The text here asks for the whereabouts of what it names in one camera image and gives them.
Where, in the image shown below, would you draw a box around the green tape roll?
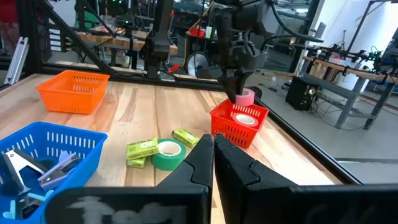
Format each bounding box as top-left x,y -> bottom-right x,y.
150,138 -> 187,171

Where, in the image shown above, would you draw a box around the white binder clips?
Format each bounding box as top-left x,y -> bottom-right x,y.
37,151 -> 82,191

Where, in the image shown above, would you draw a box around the black staple remover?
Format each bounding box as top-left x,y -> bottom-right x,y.
0,148 -> 48,196

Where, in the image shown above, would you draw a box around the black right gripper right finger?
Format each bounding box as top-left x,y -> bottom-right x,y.
214,134 -> 398,224

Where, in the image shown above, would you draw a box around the black computer tower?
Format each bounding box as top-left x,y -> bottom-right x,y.
285,76 -> 320,111

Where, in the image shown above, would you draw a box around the red tape roll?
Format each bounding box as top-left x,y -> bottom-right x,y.
231,111 -> 259,128

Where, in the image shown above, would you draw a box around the wooden workbench grey legs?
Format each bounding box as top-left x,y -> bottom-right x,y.
303,46 -> 398,130

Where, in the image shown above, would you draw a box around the round silver reflector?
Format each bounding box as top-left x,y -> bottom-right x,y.
186,51 -> 212,77

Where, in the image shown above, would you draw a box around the black aluminium table frame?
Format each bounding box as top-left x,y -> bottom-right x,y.
0,0 -> 363,185

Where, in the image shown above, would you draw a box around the pink tape roll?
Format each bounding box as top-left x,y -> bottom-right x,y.
234,88 -> 256,107

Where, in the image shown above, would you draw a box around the blue plastic basket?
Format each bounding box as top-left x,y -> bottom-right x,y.
0,121 -> 108,224

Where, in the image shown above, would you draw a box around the red plastic basket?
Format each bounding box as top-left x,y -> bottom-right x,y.
210,98 -> 270,149

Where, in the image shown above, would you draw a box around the red container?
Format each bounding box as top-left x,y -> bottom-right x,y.
188,27 -> 206,39

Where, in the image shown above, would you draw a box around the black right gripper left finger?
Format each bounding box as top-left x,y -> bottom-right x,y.
45,133 -> 215,224

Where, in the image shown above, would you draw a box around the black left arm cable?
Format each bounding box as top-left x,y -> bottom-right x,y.
269,1 -> 325,44

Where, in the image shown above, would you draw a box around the green staple box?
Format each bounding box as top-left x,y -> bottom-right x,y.
126,138 -> 160,161
126,157 -> 147,169
171,129 -> 201,149

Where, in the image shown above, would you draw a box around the orange plastic basket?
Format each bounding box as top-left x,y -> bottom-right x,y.
35,70 -> 111,115

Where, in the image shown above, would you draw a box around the silver aluminium extrusion bar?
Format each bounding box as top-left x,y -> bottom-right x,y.
3,36 -> 29,85

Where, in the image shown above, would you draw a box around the light blue staple remover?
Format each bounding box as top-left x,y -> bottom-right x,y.
1,189 -> 55,220

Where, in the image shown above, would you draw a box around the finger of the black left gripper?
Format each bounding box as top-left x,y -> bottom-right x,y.
238,71 -> 254,95
218,75 -> 239,105

